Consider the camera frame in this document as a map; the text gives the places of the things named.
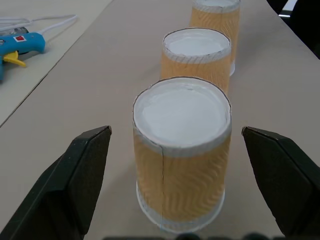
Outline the white power cable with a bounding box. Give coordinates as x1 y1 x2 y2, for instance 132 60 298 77
0 14 79 43

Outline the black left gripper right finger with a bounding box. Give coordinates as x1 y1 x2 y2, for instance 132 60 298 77
241 126 320 238

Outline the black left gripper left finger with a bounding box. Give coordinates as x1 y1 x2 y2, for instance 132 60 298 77
0 125 113 240

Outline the blue hot glue gun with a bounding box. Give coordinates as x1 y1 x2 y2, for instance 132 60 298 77
0 32 47 83

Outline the orange ribbed paper cup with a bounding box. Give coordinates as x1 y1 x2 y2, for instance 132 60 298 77
132 77 233 232
189 0 243 77
160 27 232 96

